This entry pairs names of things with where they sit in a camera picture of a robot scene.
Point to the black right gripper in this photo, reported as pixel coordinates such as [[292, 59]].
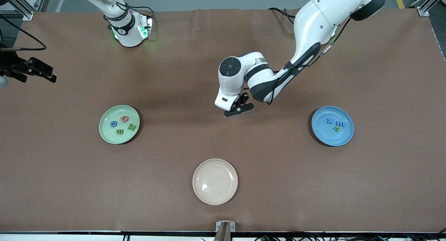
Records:
[[10, 64]]

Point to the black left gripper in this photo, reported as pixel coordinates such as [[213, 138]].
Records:
[[245, 98]]

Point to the blue foam letter x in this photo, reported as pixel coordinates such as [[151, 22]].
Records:
[[329, 121]]

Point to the blue foam letter C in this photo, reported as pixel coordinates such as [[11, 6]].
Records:
[[113, 123]]

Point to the blue foam letter m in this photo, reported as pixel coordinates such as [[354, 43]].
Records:
[[339, 124]]

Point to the red foam letter G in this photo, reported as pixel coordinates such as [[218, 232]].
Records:
[[124, 119]]

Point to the green foam letter B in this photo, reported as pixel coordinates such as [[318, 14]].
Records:
[[120, 131]]

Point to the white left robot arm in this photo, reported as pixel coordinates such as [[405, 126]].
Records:
[[320, 17]]

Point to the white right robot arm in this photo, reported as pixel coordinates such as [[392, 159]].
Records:
[[125, 28]]

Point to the brown table mat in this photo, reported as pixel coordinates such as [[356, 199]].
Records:
[[223, 147]]

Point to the beige plate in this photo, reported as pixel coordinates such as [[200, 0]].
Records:
[[215, 181]]

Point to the blue plate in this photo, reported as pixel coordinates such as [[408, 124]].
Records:
[[324, 133]]

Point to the green plate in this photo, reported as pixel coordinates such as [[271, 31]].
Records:
[[108, 133]]

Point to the metal mount bracket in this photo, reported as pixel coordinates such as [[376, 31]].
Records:
[[218, 227]]

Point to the grey camera stand pole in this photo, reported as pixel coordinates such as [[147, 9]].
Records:
[[223, 234]]

